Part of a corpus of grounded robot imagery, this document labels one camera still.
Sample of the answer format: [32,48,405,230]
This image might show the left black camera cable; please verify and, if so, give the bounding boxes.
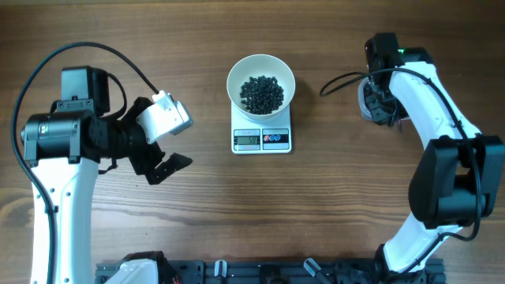
[10,41,160,284]

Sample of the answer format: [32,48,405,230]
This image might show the white digital kitchen scale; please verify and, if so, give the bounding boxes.
[230,103,293,155]

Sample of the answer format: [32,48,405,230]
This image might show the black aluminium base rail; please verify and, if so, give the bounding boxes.
[94,258,447,284]

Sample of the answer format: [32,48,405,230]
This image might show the black beans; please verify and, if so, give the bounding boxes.
[239,76,284,115]

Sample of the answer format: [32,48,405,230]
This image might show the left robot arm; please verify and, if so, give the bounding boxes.
[21,66,193,283]

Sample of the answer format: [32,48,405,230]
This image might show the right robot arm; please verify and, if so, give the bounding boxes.
[359,33,504,282]

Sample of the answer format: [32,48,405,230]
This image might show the white bowl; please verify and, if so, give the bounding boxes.
[226,54,296,120]

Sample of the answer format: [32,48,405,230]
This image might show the clear plastic food container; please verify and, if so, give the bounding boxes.
[357,79,372,121]

